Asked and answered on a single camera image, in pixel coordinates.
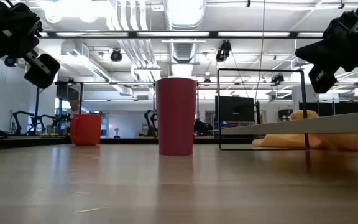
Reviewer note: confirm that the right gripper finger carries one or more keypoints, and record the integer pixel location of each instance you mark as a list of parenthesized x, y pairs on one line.
[(328, 48), (328, 60)]

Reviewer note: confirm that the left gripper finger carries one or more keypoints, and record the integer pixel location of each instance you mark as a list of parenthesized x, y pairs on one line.
[(28, 20), (28, 39)]

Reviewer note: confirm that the tall pink plastic cup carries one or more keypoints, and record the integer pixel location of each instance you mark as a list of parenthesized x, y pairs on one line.
[(176, 118)]

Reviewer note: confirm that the black background robot arm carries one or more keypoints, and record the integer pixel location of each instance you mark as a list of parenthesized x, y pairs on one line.
[(150, 123), (33, 119), (202, 127)]

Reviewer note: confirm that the person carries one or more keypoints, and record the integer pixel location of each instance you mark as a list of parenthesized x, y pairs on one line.
[(74, 106)]

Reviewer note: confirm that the orange cloth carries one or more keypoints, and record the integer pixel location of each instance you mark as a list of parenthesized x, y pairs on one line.
[(337, 143)]

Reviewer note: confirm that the black monitor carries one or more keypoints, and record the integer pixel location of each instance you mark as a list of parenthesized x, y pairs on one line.
[(235, 109)]

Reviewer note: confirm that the black overhead rig camera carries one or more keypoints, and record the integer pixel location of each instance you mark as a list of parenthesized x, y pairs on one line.
[(116, 55), (277, 79), (224, 50)]

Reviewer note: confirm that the black background rig frame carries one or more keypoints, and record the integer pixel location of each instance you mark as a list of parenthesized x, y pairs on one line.
[(70, 83)]

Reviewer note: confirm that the silver ventilation duct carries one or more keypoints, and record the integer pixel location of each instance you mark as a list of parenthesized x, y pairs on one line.
[(183, 37)]

